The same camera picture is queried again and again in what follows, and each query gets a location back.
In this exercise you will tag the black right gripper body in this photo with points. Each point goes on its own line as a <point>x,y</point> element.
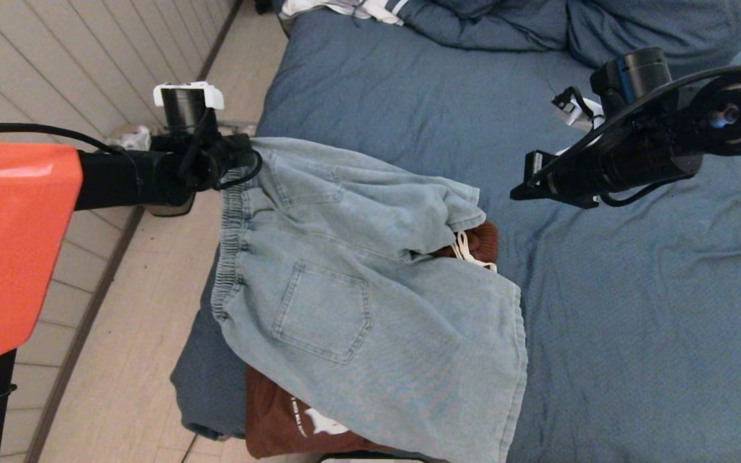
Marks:
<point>640,161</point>

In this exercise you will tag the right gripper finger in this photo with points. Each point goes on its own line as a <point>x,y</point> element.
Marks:
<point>521,189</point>
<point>557,198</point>

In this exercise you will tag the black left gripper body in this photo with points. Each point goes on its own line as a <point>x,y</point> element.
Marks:
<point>210,161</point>

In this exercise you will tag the brown shorts with white print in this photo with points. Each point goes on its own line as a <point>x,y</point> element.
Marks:
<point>480,241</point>

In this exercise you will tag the light blue denim shorts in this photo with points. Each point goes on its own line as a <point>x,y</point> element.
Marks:
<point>377,321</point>

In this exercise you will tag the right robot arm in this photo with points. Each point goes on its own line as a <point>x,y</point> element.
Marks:
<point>731,116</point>

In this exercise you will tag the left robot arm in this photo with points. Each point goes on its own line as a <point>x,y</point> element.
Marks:
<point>17,257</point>

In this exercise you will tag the thin grey rod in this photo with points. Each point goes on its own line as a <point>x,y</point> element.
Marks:
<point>242,125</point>

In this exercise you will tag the brown metal trash bin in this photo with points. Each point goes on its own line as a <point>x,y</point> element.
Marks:
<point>174,209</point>

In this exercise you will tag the clear plastic bin liner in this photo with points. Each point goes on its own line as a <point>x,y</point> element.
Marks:
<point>134,138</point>

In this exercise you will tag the small black object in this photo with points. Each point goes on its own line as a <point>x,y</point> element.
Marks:
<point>264,6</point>

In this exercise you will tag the crumpled blue duvet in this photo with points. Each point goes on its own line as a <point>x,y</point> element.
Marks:
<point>505,26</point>

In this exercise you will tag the blue bed cover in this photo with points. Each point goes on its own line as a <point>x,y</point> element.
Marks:
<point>634,354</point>

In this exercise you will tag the white striped garment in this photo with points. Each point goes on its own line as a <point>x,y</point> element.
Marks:
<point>380,9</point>

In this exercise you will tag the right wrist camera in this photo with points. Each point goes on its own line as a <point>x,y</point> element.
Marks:
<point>570,116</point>

